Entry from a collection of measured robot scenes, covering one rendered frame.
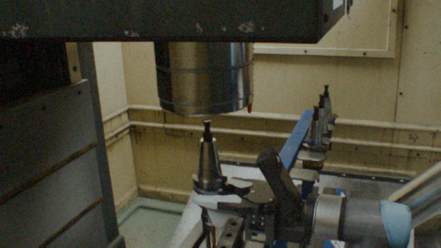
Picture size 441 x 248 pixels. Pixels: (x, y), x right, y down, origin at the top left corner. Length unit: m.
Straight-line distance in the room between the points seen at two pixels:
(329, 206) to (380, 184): 1.10
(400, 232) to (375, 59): 1.05
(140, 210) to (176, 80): 1.55
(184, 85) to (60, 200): 0.57
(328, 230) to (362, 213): 0.06
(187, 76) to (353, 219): 0.34
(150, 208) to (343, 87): 1.07
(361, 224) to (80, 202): 0.74
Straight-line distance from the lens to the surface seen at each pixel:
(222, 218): 0.76
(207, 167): 0.74
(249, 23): 0.54
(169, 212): 2.08
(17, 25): 0.74
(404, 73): 1.68
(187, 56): 0.63
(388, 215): 0.71
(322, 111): 1.21
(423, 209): 0.84
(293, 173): 0.99
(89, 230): 1.24
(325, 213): 0.71
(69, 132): 1.10
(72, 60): 1.10
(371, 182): 1.81
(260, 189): 0.76
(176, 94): 0.65
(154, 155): 2.08
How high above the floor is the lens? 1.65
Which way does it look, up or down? 19 degrees down
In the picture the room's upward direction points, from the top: 2 degrees counter-clockwise
